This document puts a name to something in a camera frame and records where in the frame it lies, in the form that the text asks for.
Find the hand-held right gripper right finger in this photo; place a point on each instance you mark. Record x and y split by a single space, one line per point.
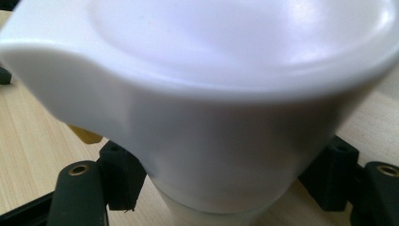
334 175

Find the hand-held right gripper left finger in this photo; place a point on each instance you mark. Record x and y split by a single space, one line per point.
120 175

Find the jar with spouted white lid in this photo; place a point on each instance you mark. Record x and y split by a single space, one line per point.
219 94

